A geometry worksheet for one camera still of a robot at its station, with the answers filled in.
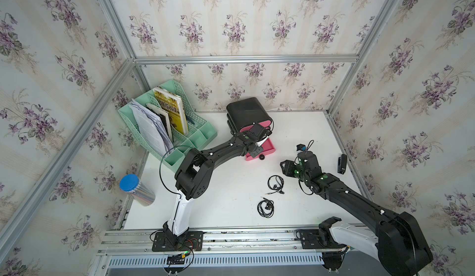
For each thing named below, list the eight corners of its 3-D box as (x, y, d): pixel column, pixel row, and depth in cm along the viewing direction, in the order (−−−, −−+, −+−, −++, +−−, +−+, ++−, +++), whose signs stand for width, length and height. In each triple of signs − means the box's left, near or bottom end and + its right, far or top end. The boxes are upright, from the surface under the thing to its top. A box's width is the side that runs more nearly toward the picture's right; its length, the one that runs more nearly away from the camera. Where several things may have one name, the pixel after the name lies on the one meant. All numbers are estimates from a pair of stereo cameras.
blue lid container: (138, 206, 84) (115, 190, 69) (142, 193, 88) (123, 174, 73) (153, 206, 84) (134, 190, 69) (157, 193, 88) (140, 174, 73)
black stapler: (337, 172, 95) (340, 168, 92) (337, 157, 101) (341, 153, 98) (342, 174, 95) (346, 170, 91) (342, 159, 101) (346, 154, 97)
